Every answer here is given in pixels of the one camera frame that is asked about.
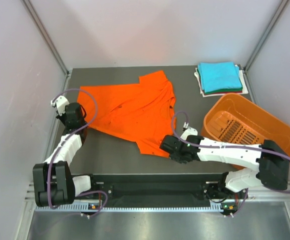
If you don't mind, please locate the folded white t shirt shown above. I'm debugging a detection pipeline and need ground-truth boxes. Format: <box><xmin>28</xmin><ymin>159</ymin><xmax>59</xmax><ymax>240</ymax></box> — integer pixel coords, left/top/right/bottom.
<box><xmin>194</xmin><ymin>67</ymin><xmax>249</xmax><ymax>98</ymax></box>

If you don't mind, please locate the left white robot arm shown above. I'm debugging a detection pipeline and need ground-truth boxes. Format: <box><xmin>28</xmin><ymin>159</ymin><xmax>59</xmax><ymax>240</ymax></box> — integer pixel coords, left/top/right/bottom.
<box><xmin>32</xmin><ymin>102</ymin><xmax>98</xmax><ymax>207</ymax></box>

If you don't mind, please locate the aluminium frame rail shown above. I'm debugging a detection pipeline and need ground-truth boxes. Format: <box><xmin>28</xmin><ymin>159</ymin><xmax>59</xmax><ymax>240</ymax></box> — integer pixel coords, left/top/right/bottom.
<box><xmin>21</xmin><ymin>0</ymin><xmax>69</xmax><ymax>75</ymax></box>

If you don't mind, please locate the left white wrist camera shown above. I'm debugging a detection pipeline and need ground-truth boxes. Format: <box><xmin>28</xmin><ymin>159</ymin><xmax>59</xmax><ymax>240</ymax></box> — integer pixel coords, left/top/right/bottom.
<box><xmin>50</xmin><ymin>95</ymin><xmax>69</xmax><ymax>116</ymax></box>

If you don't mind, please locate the orange t shirt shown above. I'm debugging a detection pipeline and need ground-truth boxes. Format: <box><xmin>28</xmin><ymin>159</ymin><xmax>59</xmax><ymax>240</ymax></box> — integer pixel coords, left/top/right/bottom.
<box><xmin>77</xmin><ymin>70</ymin><xmax>176</xmax><ymax>158</ymax></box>

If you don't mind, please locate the folded green t shirt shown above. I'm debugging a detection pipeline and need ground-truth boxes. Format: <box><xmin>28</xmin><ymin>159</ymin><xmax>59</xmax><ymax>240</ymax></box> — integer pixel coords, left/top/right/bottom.
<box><xmin>203</xmin><ymin>87</ymin><xmax>243</xmax><ymax>95</ymax></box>

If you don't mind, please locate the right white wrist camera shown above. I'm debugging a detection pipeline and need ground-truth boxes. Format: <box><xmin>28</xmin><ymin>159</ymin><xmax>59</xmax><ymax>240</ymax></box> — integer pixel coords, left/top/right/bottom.
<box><xmin>180</xmin><ymin>122</ymin><xmax>198</xmax><ymax>141</ymax></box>

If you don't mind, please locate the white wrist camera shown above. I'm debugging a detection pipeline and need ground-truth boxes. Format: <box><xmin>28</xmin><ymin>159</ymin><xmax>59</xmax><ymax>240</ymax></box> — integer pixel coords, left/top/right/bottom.
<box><xmin>180</xmin><ymin>122</ymin><xmax>198</xmax><ymax>141</ymax></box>
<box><xmin>50</xmin><ymin>95</ymin><xmax>69</xmax><ymax>116</ymax></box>

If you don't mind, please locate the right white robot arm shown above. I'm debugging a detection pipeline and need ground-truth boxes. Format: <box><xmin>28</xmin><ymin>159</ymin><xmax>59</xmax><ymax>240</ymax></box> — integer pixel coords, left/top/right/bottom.
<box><xmin>160</xmin><ymin>135</ymin><xmax>290</xmax><ymax>198</ymax></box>

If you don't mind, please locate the orange plastic basket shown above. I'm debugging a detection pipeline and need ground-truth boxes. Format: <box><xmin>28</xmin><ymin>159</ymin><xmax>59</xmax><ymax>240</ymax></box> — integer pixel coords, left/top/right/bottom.
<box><xmin>201</xmin><ymin>93</ymin><xmax>290</xmax><ymax>156</ymax></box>

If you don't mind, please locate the grey slotted cable duct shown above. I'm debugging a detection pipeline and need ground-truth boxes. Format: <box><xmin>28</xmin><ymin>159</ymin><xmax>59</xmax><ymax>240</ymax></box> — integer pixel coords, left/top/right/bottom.
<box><xmin>35</xmin><ymin>201</ymin><xmax>238</xmax><ymax>213</ymax></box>

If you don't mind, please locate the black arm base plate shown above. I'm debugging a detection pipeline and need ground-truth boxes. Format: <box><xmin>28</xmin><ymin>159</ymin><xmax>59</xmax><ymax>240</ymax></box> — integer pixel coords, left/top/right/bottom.
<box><xmin>79</xmin><ymin>173</ymin><xmax>246</xmax><ymax>208</ymax></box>

